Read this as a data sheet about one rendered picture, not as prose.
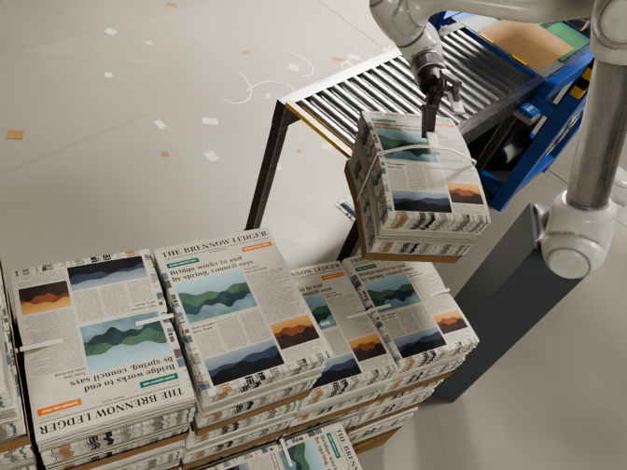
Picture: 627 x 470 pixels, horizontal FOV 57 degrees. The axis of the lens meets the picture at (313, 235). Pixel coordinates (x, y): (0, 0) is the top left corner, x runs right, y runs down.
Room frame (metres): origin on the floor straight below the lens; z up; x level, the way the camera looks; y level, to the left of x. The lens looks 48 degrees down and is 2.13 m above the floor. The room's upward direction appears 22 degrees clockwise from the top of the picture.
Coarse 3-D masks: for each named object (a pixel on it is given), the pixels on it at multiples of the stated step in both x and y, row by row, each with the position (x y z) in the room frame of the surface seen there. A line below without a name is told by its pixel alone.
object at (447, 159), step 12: (372, 156) 1.23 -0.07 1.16; (384, 156) 1.21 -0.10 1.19; (396, 156) 1.22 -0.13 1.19; (408, 156) 1.24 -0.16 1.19; (420, 156) 1.26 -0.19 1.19; (432, 156) 1.28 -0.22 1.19; (444, 156) 1.30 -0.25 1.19; (456, 156) 1.32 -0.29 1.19; (468, 156) 1.34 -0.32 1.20; (372, 168) 1.20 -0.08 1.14; (432, 168) 1.23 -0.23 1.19; (444, 168) 1.25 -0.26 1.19; (456, 168) 1.27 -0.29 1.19; (468, 168) 1.28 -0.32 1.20; (372, 180) 1.18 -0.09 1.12; (360, 204) 1.19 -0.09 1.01
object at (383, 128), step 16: (368, 112) 1.39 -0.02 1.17; (384, 112) 1.42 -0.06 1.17; (368, 128) 1.31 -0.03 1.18; (384, 128) 1.33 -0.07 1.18; (400, 128) 1.36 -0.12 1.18; (416, 128) 1.38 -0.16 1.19; (448, 128) 1.44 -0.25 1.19; (368, 144) 1.28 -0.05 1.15; (384, 144) 1.25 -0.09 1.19; (400, 144) 1.28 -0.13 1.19; (416, 144) 1.31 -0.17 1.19; (448, 144) 1.36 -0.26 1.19; (464, 144) 1.38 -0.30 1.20; (352, 160) 1.35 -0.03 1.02; (368, 160) 1.25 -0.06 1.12; (352, 176) 1.31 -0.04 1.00
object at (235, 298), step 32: (160, 256) 0.73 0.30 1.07; (192, 256) 0.77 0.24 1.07; (224, 256) 0.80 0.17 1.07; (256, 256) 0.83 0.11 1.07; (192, 288) 0.69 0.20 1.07; (224, 288) 0.72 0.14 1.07; (256, 288) 0.75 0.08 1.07; (288, 288) 0.78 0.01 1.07; (192, 320) 0.61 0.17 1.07; (224, 320) 0.64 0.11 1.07; (256, 320) 0.67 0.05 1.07; (288, 320) 0.70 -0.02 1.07; (192, 352) 0.55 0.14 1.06; (224, 352) 0.57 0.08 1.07; (256, 352) 0.60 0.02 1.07; (288, 352) 0.63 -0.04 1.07; (320, 352) 0.65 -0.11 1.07; (224, 384) 0.51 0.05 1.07
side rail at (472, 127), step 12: (528, 84) 2.62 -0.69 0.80; (540, 84) 2.69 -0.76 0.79; (504, 96) 2.43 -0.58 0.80; (516, 96) 2.47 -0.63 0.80; (528, 96) 2.61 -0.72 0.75; (492, 108) 2.30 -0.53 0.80; (504, 108) 2.35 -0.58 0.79; (468, 120) 2.14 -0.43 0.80; (480, 120) 2.17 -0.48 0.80; (492, 120) 2.29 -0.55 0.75; (468, 132) 2.08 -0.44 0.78; (480, 132) 2.22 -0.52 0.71
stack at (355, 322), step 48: (336, 288) 1.02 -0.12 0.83; (384, 288) 1.09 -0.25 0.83; (432, 288) 1.16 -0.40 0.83; (336, 336) 0.87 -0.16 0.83; (384, 336) 0.93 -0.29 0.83; (432, 336) 0.99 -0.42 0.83; (336, 384) 0.73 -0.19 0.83; (384, 384) 0.83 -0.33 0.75; (432, 384) 1.01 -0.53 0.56; (192, 432) 0.49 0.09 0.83; (240, 432) 0.55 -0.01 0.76; (384, 432) 0.99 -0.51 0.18
